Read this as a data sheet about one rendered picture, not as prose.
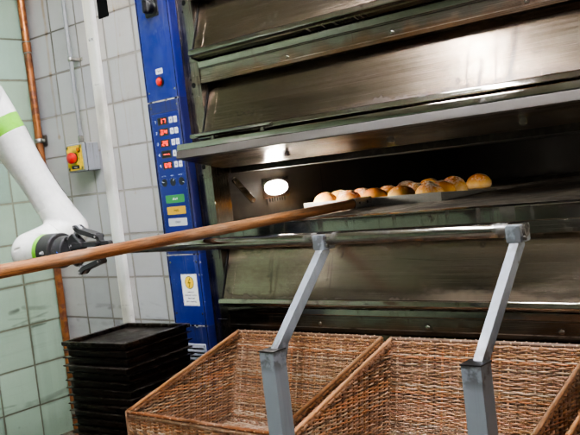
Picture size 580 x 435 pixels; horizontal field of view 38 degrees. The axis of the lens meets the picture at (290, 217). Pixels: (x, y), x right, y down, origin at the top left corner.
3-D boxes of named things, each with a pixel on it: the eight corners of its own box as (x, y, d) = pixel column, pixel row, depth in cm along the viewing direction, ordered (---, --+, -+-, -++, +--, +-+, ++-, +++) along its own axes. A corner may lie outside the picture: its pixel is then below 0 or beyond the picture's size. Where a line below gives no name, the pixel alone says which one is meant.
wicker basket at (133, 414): (248, 413, 266) (237, 327, 265) (398, 433, 230) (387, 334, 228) (127, 466, 229) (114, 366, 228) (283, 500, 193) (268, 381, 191)
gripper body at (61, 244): (72, 232, 220) (94, 230, 214) (77, 264, 221) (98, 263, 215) (48, 236, 215) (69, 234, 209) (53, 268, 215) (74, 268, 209)
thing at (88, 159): (85, 172, 308) (81, 144, 308) (101, 169, 302) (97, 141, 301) (67, 173, 303) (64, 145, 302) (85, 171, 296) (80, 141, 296)
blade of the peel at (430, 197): (441, 200, 258) (440, 192, 258) (304, 211, 294) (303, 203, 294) (495, 189, 285) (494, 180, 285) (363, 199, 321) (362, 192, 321)
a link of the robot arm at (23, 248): (13, 280, 228) (-4, 243, 225) (49, 257, 237) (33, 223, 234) (42, 279, 219) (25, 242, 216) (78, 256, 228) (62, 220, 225)
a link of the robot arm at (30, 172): (-18, 152, 233) (-3, 136, 225) (15, 136, 241) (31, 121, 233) (54, 261, 236) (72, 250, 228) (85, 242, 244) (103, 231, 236)
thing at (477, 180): (463, 190, 314) (461, 175, 313) (471, 188, 319) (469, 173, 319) (488, 187, 307) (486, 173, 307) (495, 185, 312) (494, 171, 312)
